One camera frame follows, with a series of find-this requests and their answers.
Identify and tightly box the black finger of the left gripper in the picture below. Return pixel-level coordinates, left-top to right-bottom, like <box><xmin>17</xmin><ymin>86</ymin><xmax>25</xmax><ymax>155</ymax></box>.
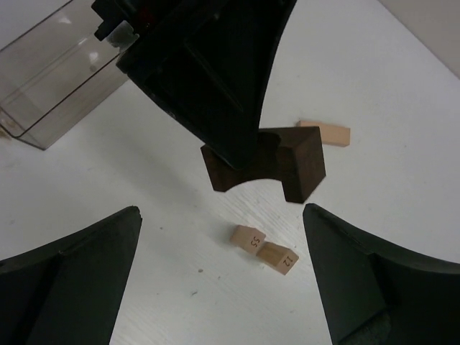
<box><xmin>91</xmin><ymin>1</ymin><xmax>295</xmax><ymax>169</ymax></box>

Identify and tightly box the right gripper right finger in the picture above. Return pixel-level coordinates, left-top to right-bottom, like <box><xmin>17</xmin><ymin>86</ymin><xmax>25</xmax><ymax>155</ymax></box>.
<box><xmin>303</xmin><ymin>203</ymin><xmax>459</xmax><ymax>344</ymax></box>

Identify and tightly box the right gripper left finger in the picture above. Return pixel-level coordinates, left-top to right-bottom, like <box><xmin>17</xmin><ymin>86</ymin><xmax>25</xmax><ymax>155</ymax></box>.
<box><xmin>1</xmin><ymin>206</ymin><xmax>142</xmax><ymax>344</ymax></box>

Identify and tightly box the light wood block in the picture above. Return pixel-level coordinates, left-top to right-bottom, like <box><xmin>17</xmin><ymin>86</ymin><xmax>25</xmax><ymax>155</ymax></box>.
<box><xmin>230</xmin><ymin>225</ymin><xmax>266</xmax><ymax>255</ymax></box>
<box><xmin>297</xmin><ymin>120</ymin><xmax>351</xmax><ymax>147</ymax></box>
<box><xmin>256</xmin><ymin>241</ymin><xmax>299</xmax><ymax>275</ymax></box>

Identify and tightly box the dark brown arch block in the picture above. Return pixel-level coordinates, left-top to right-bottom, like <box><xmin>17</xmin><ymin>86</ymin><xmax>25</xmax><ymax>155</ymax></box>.
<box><xmin>201</xmin><ymin>126</ymin><xmax>326</xmax><ymax>204</ymax></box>

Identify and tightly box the clear plastic container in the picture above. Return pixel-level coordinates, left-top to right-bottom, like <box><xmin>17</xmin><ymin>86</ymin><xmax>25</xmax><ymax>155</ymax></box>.
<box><xmin>1</xmin><ymin>1</ymin><xmax>128</xmax><ymax>150</ymax></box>

